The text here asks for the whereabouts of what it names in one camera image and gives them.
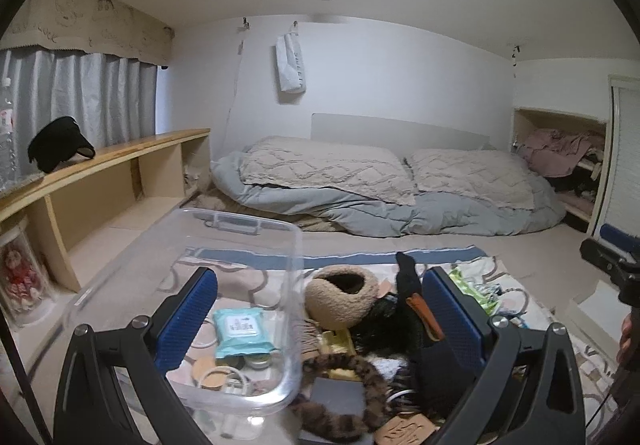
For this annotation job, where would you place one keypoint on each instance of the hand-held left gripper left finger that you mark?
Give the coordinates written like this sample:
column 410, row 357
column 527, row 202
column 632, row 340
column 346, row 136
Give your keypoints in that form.
column 187, row 320

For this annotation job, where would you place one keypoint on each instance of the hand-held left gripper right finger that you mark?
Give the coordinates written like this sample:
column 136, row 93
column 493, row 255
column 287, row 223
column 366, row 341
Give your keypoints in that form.
column 452, row 320

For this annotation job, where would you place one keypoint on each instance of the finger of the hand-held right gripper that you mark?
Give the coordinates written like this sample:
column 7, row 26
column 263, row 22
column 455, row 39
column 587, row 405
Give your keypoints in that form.
column 617, row 234
column 605, row 255

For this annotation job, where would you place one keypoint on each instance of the black cloth bag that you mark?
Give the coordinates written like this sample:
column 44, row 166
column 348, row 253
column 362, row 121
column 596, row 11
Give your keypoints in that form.
column 440, row 375

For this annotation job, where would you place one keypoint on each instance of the clear plastic storage bin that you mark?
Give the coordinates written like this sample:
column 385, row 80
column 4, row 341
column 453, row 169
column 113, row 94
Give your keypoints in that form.
column 240, row 225

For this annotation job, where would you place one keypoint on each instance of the person's right forearm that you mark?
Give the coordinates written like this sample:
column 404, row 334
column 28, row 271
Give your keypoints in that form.
column 625, row 405

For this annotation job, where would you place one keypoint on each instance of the person's right hand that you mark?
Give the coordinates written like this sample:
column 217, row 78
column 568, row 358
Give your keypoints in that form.
column 627, row 340

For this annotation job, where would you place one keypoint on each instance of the green white wipes pack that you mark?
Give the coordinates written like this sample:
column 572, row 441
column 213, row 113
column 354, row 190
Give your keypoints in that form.
column 482, row 297

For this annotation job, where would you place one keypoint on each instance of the white box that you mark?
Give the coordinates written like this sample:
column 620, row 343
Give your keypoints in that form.
column 595, row 315

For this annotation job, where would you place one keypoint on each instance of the teal wipes pack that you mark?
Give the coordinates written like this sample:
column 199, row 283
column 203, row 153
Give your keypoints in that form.
column 242, row 332

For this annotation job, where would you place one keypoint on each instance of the black sock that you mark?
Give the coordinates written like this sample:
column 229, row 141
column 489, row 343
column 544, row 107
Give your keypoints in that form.
column 407, row 275

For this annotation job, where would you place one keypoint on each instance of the tan round compact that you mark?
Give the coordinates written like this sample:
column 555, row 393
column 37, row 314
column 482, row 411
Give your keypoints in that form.
column 220, row 379

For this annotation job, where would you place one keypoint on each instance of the black feathery item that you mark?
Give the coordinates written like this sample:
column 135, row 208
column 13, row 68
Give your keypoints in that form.
column 385, row 330

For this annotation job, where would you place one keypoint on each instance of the white knit item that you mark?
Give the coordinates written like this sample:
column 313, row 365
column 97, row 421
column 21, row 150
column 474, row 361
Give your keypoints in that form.
column 387, row 365

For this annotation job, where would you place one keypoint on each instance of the white louvered door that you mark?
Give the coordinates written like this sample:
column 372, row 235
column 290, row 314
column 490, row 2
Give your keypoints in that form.
column 622, row 150

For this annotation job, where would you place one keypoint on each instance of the silver round tin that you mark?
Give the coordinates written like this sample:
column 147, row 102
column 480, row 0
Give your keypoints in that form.
column 262, row 361

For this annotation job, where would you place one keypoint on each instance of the pink clothes pile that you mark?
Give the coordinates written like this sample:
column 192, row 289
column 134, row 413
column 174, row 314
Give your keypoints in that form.
column 555, row 150

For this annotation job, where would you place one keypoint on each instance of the brown fur scrunchie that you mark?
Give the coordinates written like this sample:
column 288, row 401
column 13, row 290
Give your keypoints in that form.
column 372, row 392

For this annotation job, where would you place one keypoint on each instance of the yellow gold item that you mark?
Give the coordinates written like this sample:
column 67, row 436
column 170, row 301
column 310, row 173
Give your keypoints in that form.
column 340, row 342

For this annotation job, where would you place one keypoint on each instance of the beige fuzzy hat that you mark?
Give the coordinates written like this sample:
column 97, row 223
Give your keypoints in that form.
column 335, row 307

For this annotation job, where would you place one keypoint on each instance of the grey duvet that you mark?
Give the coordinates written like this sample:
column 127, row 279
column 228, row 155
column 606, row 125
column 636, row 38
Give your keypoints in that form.
column 400, row 212

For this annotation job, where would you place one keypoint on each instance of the tan leather tag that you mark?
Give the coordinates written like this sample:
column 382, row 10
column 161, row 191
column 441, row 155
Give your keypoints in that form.
column 407, row 432

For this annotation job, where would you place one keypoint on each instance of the tan knit scarf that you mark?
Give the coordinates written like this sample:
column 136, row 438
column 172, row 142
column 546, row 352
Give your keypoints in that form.
column 312, row 337

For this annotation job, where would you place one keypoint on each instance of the black box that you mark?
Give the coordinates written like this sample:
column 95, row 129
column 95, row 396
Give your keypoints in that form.
column 340, row 397

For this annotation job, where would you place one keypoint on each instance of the beige quilted pillow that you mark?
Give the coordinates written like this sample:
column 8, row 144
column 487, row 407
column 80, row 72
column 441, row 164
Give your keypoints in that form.
column 465, row 175
column 320, row 165

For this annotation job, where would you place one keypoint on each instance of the wooden shelf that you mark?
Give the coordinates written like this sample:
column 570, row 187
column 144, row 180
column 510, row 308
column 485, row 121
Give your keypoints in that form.
column 110, row 175

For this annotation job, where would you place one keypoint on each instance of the red doll in clear case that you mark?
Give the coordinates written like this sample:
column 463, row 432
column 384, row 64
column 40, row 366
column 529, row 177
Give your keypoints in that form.
column 20, row 275

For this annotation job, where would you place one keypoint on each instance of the black visor cap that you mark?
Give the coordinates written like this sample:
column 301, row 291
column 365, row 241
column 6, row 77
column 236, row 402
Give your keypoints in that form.
column 55, row 145

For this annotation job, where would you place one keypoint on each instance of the grey curtain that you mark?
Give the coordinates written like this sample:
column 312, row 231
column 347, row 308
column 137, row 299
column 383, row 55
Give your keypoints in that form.
column 90, row 95

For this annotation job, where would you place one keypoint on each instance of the clear water bottle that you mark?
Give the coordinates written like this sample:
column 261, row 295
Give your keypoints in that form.
column 6, row 135

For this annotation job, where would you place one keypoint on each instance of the white hanging bag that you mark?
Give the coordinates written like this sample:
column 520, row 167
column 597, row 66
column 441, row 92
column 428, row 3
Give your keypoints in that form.
column 290, row 70

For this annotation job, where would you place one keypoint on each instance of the beige printed valance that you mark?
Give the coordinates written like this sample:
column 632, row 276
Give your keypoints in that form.
column 75, row 20

